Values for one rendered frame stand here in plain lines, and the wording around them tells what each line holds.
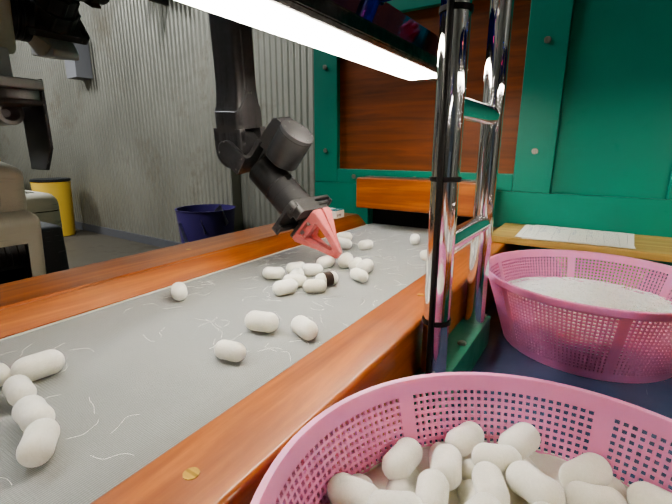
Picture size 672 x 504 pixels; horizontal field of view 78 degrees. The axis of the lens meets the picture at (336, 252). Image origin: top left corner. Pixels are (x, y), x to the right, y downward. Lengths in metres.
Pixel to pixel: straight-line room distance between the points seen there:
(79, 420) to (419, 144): 0.83
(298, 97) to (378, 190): 2.04
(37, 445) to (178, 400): 0.09
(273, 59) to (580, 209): 2.51
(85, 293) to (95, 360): 0.15
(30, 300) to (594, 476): 0.54
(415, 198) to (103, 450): 0.74
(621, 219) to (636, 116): 0.18
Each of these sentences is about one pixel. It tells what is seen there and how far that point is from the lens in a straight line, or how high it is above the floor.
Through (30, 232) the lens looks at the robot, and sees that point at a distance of 1.00.
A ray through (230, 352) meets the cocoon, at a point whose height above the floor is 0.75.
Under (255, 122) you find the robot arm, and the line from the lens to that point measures 0.73.
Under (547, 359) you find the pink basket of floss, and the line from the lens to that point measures 0.56.
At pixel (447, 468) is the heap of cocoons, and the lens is 0.28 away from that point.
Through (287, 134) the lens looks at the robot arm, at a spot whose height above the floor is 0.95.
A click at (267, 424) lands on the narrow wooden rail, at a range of 0.27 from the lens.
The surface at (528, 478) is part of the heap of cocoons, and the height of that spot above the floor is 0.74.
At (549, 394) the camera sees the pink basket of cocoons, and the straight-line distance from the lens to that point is 0.33.
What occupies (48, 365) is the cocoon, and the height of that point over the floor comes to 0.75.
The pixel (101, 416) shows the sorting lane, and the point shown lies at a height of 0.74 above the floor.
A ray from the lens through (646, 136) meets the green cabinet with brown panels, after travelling 0.91.
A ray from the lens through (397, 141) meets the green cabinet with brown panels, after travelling 1.01.
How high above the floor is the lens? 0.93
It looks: 14 degrees down
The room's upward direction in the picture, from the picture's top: straight up
